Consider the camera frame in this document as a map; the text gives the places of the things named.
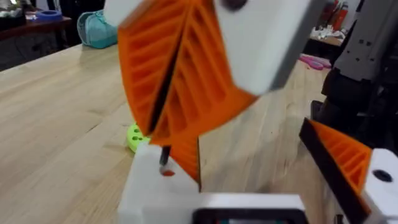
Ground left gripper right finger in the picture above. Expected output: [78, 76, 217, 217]
[298, 118, 398, 224]

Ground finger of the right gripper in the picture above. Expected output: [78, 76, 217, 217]
[149, 0, 327, 147]
[103, 0, 193, 136]

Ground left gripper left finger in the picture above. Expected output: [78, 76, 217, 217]
[117, 136, 202, 224]

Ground small black screw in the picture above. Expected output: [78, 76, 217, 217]
[159, 145, 172, 167]

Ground green disc with holes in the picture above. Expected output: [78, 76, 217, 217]
[126, 123, 152, 154]

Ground teal bag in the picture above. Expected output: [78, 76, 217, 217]
[76, 9, 118, 49]

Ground pink scissors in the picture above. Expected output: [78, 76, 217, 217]
[299, 54, 332, 71]

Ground red canister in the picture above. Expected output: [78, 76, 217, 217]
[331, 2, 349, 32]

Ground blue tape roll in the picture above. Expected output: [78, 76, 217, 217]
[35, 9, 63, 22]

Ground dark wooden side table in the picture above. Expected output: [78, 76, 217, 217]
[0, 16, 73, 43]

